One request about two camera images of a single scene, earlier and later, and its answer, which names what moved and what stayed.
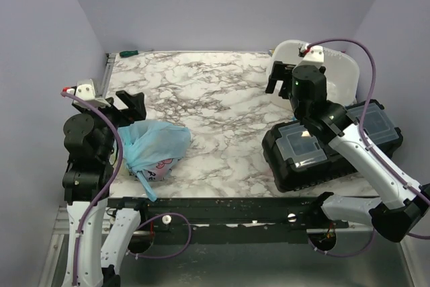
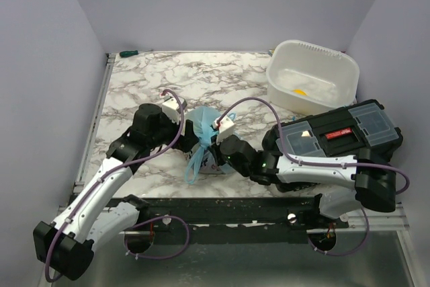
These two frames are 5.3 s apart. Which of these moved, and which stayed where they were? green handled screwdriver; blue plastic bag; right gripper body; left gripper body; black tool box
Moved: right gripper body; blue plastic bag; left gripper body
Stayed: green handled screwdriver; black tool box
